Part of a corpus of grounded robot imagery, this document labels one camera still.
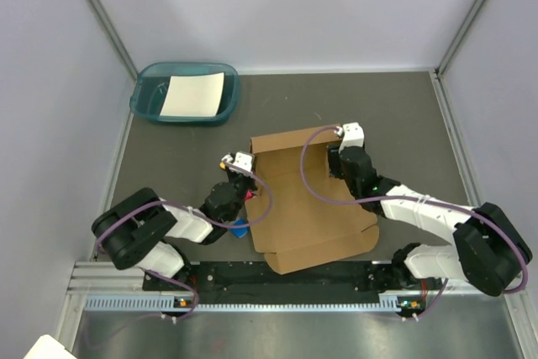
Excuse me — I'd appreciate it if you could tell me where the brown cardboard box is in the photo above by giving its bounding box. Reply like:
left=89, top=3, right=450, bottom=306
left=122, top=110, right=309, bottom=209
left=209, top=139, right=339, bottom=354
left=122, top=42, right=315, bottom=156
left=245, top=129, right=380, bottom=275

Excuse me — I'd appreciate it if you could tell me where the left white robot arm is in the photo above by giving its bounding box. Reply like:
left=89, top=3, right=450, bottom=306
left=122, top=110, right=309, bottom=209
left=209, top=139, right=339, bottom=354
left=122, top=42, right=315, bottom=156
left=92, top=165, right=256, bottom=289

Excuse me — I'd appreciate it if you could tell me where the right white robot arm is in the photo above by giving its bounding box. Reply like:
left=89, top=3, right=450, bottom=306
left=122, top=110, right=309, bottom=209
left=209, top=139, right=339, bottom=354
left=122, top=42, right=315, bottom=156
left=327, top=145, right=533, bottom=297

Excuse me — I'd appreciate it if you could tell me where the white box corner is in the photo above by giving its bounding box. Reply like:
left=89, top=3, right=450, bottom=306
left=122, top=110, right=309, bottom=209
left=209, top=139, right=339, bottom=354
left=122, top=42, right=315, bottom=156
left=24, top=335, right=76, bottom=359

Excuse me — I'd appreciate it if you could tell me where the blue rectangular eraser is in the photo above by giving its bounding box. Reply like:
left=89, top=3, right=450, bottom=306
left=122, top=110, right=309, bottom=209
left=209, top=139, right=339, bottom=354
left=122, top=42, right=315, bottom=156
left=229, top=219, right=249, bottom=239

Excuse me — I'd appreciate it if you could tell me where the white paper sheet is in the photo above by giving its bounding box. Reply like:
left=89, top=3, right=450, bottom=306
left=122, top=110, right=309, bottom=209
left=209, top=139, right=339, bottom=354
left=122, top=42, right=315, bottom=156
left=160, top=72, right=225, bottom=118

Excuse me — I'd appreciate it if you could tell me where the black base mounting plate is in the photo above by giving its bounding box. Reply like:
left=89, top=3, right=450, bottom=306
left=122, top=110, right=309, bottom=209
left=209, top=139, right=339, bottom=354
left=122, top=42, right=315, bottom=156
left=142, top=260, right=442, bottom=295

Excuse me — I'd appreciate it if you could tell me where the teal plastic bin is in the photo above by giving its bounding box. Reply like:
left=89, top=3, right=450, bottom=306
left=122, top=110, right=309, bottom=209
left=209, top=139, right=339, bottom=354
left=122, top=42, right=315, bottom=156
left=129, top=61, right=240, bottom=126

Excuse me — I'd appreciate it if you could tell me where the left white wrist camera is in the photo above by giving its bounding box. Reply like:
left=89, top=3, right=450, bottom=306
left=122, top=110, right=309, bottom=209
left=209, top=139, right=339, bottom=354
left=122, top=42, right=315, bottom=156
left=221, top=151, right=256, bottom=172

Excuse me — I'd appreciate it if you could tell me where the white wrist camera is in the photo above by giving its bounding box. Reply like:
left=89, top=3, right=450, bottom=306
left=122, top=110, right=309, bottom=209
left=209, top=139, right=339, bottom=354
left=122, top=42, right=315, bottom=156
left=221, top=151, right=256, bottom=172
left=334, top=122, right=365, bottom=152

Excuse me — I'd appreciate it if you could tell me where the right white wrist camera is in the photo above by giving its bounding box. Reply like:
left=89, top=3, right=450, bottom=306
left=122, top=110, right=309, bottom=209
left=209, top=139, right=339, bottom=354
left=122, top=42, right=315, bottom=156
left=334, top=122, right=365, bottom=152

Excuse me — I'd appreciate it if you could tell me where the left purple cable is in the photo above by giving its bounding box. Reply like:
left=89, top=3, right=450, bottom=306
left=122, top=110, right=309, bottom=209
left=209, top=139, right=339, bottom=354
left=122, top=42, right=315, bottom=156
left=94, top=156, right=275, bottom=327

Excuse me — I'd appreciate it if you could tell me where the grey slotted cable duct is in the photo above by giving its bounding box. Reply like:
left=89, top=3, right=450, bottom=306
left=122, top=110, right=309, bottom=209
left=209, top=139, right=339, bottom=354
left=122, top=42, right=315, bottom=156
left=83, top=293, right=425, bottom=314

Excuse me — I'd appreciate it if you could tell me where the aluminium frame rail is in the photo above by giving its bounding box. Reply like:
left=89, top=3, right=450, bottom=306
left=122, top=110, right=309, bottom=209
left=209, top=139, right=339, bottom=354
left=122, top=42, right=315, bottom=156
left=66, top=261, right=526, bottom=296

